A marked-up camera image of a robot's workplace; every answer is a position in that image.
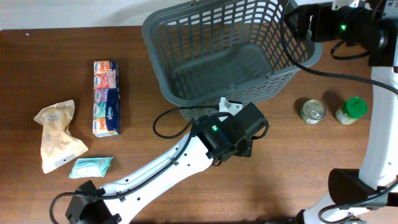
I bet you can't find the teal wet wipes pack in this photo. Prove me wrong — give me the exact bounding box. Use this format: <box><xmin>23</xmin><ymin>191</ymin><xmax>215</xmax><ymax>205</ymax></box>
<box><xmin>69</xmin><ymin>157</ymin><xmax>113</xmax><ymax>179</ymax></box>

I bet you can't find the crumpled brown paper pouch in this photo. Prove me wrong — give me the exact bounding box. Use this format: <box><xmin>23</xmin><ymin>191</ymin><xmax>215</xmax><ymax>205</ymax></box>
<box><xmin>34</xmin><ymin>100</ymin><xmax>88</xmax><ymax>174</ymax></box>

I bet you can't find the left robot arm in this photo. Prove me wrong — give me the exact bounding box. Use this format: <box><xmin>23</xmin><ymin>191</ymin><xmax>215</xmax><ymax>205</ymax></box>
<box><xmin>65</xmin><ymin>103</ymin><xmax>269</xmax><ymax>223</ymax></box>

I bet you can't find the tin can with pull tab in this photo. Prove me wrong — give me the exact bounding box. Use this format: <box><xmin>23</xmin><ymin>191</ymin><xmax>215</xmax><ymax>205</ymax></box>
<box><xmin>300</xmin><ymin>100</ymin><xmax>326</xmax><ymax>124</ymax></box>

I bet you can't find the Kleenex tissue multipack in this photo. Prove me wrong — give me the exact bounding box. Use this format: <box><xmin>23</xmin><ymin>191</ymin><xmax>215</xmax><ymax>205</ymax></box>
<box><xmin>93</xmin><ymin>60</ymin><xmax>121</xmax><ymax>138</ymax></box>

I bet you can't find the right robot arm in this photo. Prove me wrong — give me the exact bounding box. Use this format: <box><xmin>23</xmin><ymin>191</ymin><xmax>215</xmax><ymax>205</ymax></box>
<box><xmin>280</xmin><ymin>1</ymin><xmax>397</xmax><ymax>223</ymax></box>

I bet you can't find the grey plastic shopping basket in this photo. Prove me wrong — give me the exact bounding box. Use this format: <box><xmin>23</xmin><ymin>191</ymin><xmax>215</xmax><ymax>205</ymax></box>
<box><xmin>142</xmin><ymin>0</ymin><xmax>322</xmax><ymax>119</ymax></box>

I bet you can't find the glass jar green lid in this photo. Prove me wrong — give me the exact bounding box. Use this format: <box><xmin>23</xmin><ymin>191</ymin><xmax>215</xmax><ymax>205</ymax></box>
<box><xmin>335</xmin><ymin>96</ymin><xmax>368</xmax><ymax>125</ymax></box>

